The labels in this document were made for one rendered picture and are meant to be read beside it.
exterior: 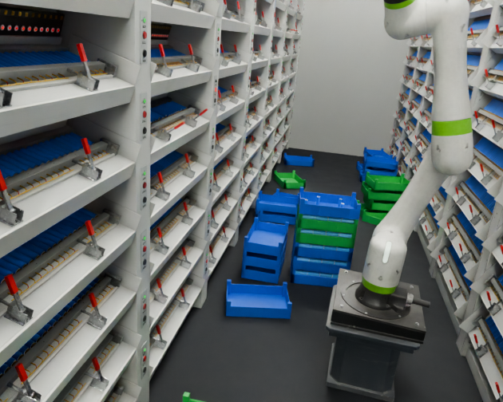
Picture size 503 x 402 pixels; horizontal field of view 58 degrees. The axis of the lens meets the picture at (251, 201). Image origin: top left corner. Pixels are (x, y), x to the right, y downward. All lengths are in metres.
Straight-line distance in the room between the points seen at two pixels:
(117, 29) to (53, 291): 0.62
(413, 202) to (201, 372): 1.02
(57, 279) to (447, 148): 1.14
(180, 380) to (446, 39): 1.45
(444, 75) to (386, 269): 0.66
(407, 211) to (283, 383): 0.79
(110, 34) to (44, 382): 0.79
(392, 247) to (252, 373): 0.72
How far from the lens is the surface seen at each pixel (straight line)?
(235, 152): 2.59
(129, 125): 1.20
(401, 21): 1.50
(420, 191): 1.73
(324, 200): 2.48
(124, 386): 1.59
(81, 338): 1.20
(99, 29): 1.21
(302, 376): 1.88
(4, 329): 0.93
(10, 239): 0.84
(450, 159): 1.52
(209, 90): 1.84
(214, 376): 1.84
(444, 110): 1.50
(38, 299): 0.99
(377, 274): 1.66
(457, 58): 1.50
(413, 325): 1.70
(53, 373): 1.12
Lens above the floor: 1.22
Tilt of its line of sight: 20 degrees down
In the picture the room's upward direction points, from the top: 5 degrees clockwise
